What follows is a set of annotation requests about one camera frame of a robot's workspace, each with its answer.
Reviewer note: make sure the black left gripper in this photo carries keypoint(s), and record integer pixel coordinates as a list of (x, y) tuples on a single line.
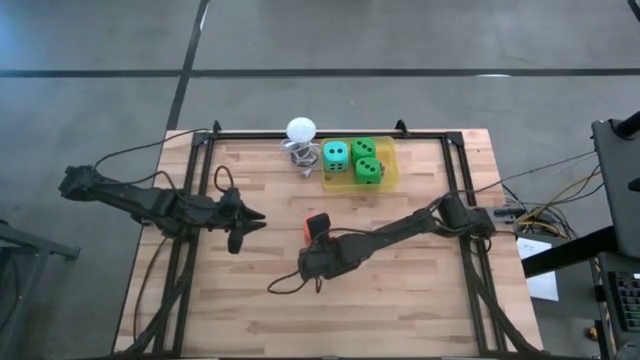
[(232, 215)]

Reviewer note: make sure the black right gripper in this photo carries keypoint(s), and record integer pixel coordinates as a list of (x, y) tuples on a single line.
[(325, 260)]

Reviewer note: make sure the large orange foam die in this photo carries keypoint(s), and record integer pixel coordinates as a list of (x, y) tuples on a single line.
[(306, 232)]

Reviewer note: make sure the large green foam die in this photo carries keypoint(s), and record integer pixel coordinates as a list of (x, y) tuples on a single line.
[(363, 148), (368, 171)]

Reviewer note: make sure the large teal foam die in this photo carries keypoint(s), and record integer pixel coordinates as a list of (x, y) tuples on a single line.
[(335, 156)]

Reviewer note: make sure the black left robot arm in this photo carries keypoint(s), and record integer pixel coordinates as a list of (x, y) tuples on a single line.
[(140, 197)]

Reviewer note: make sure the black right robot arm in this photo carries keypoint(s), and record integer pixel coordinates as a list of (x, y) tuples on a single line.
[(400, 230)]

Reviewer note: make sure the yellow translucent plastic bin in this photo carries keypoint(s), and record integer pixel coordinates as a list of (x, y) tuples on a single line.
[(391, 183)]

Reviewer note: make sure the white mushroom-shaped lamp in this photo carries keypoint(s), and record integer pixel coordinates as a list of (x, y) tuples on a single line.
[(301, 129)]

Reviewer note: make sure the white paper sheet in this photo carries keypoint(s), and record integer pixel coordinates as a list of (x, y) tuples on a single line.
[(545, 287)]

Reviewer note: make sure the grey metal stand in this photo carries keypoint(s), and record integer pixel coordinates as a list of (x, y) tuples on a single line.
[(30, 240)]

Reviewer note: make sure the black stand crossbar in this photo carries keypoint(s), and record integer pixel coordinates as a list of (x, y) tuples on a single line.
[(565, 252)]

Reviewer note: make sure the dark grey equipment panel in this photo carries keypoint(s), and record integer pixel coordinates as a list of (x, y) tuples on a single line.
[(620, 190)]

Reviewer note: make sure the keyboard with teal keys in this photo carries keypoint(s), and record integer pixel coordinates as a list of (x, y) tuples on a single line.
[(630, 300)]

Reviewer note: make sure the black aluminium table frame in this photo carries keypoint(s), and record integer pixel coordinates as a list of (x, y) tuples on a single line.
[(360, 135)]

